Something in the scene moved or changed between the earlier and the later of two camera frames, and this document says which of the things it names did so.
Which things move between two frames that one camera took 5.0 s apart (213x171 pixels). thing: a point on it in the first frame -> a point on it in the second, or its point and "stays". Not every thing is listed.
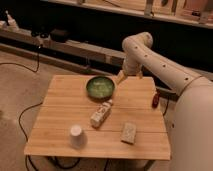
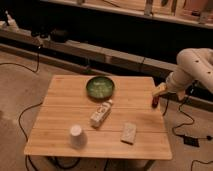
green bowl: [100, 88] stays
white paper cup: [77, 138] stays
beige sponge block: [128, 135] stays
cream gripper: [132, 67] -> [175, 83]
